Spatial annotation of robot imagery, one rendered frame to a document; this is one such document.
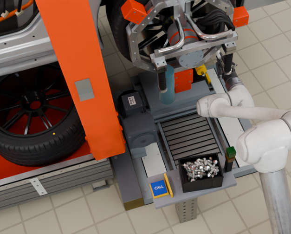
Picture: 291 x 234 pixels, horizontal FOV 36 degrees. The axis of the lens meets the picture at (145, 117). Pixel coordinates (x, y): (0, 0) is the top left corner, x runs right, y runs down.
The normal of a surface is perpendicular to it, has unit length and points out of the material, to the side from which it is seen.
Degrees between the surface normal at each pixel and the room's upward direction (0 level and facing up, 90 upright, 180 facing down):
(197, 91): 0
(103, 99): 90
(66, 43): 90
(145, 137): 90
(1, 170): 0
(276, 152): 51
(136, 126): 0
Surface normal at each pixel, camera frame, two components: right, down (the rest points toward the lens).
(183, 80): 0.27, 0.80
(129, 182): -0.08, -0.54
